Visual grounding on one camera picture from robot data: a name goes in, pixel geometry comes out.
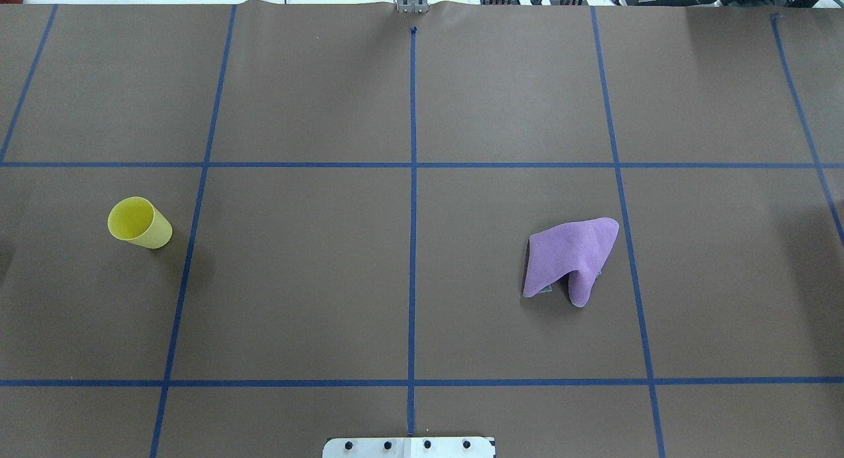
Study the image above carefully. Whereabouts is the purple cloth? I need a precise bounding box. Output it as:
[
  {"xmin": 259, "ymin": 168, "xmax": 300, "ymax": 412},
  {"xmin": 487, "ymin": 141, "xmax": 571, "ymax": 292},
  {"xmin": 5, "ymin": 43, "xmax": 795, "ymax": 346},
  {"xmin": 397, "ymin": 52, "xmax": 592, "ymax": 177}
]
[{"xmin": 522, "ymin": 217, "xmax": 620, "ymax": 308}]

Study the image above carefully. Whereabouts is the yellow plastic cup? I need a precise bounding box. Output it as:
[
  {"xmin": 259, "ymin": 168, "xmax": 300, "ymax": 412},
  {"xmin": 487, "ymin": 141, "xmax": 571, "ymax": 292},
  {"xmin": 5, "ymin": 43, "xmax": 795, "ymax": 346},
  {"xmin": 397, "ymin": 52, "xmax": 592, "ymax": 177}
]
[{"xmin": 107, "ymin": 196, "xmax": 173, "ymax": 250}]

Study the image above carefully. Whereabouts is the white mount base plate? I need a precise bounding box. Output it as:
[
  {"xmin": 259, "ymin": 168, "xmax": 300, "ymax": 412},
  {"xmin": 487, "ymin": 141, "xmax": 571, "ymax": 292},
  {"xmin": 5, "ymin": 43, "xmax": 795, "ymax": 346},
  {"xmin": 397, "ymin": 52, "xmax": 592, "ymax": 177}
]
[{"xmin": 322, "ymin": 436, "xmax": 497, "ymax": 457}]

